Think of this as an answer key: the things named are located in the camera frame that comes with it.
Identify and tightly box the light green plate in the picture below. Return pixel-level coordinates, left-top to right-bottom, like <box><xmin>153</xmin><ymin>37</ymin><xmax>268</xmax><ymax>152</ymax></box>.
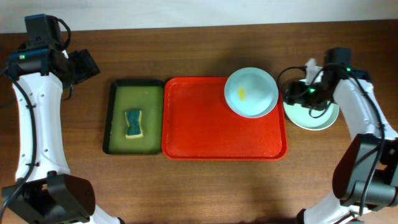
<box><xmin>282</xmin><ymin>91</ymin><xmax>340</xmax><ymax>131</ymax></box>

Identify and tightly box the light blue plate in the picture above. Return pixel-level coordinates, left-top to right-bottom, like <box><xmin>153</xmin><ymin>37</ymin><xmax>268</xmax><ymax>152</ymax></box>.
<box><xmin>224</xmin><ymin>67</ymin><xmax>279</xmax><ymax>118</ymax></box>

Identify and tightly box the green yellow sponge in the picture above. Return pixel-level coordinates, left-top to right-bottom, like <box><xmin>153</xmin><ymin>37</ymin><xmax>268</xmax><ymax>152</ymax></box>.
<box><xmin>125</xmin><ymin>110</ymin><xmax>144</xmax><ymax>139</ymax></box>

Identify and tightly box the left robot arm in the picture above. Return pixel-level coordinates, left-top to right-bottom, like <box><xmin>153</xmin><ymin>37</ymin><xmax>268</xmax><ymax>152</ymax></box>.
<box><xmin>1</xmin><ymin>45</ymin><xmax>123</xmax><ymax>223</ymax></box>

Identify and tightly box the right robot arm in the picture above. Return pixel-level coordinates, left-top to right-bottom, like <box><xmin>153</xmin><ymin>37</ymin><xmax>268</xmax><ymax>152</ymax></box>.
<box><xmin>282</xmin><ymin>58</ymin><xmax>397</xmax><ymax>223</ymax></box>

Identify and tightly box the black tray with green liquid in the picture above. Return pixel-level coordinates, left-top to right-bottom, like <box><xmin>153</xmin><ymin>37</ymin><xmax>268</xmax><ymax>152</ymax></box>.
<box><xmin>103</xmin><ymin>79</ymin><xmax>165</xmax><ymax>155</ymax></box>

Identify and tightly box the red plastic tray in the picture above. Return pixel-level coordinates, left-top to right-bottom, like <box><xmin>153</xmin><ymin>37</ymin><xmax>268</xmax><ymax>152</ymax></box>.
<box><xmin>162</xmin><ymin>77</ymin><xmax>288</xmax><ymax>161</ymax></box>

